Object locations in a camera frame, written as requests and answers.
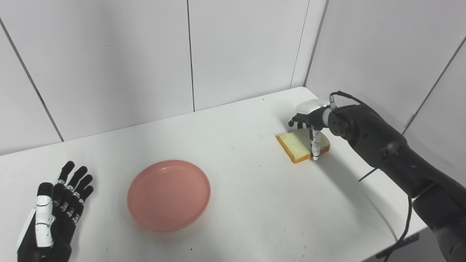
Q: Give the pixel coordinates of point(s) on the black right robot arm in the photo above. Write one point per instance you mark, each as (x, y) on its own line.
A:
(393, 149)

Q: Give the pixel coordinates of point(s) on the slice of white bread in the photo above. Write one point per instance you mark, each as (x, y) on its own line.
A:
(296, 145)

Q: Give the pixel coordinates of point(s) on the pink round plate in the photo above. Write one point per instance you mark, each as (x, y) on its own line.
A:
(169, 194)

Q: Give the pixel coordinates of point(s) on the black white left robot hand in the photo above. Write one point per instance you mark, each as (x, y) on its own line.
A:
(60, 233)

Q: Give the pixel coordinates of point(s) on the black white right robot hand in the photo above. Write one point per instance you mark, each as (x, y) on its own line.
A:
(313, 118)

